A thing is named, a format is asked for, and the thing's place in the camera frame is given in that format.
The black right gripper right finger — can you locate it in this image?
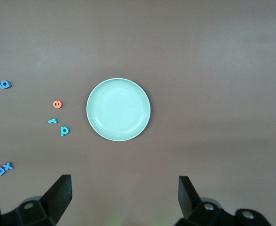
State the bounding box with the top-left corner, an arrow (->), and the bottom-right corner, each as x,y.
175,176 -> 272,226

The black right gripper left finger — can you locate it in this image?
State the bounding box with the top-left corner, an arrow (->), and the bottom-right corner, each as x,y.
0,174 -> 72,226

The mint green plate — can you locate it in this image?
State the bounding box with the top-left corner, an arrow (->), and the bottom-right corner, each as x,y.
86,78 -> 151,142

